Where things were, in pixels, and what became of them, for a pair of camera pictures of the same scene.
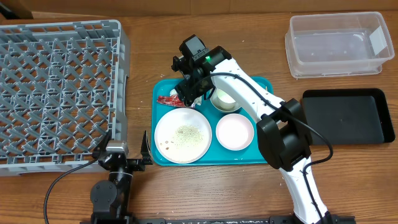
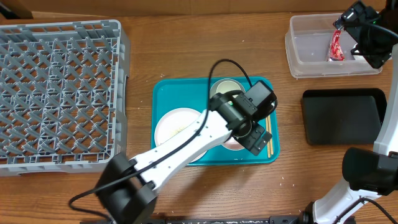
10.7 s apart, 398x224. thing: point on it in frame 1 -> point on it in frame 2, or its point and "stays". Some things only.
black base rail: x=351 y=219 stays
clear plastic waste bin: x=337 y=44 stays
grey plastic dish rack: x=63 y=88 stays
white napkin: x=198 y=101 -> x=357 y=51
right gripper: x=189 y=93 -> x=366 y=55
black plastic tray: x=349 y=116 stays
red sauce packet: x=173 y=100 -> x=336 y=52
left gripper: x=140 y=165 -> x=255 y=141
